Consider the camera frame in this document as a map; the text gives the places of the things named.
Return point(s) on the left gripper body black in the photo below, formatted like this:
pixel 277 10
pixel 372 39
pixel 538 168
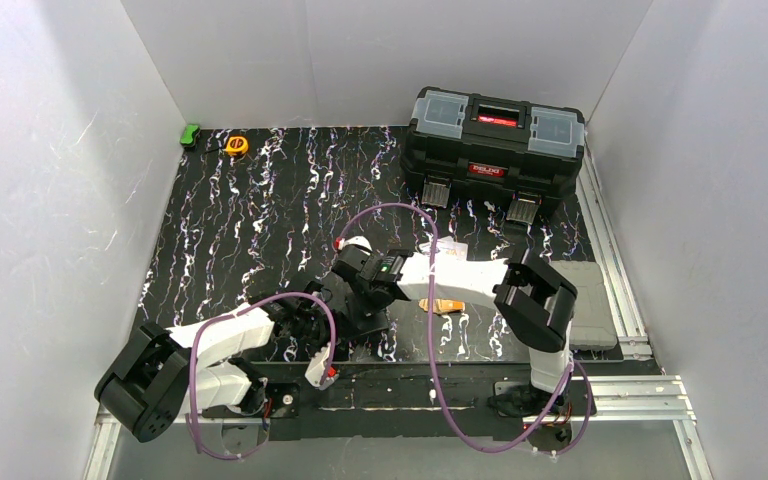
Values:
pixel 317 324

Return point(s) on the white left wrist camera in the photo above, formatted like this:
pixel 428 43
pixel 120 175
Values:
pixel 320 373

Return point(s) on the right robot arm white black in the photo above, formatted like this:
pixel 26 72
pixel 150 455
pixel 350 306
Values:
pixel 535 300

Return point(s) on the yellow tape measure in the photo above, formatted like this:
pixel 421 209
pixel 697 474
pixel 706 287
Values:
pixel 236 145

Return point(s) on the aluminium frame rail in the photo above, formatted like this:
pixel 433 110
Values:
pixel 627 318

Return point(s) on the green small object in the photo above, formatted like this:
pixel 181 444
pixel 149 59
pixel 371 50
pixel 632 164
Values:
pixel 189 136

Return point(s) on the white card on table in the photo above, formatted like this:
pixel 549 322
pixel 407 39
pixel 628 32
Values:
pixel 445 247

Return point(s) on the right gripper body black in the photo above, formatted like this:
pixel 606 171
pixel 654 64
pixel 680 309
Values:
pixel 349 291

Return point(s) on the black toolbox with red handle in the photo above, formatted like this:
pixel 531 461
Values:
pixel 522 156

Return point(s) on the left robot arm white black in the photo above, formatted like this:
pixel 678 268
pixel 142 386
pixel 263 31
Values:
pixel 162 374

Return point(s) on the orange object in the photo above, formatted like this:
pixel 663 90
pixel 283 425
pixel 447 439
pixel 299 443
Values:
pixel 441 306

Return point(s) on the grey foam pad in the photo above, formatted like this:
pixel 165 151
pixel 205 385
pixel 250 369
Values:
pixel 592 323

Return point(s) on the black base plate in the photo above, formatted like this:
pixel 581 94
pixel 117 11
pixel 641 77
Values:
pixel 389 400

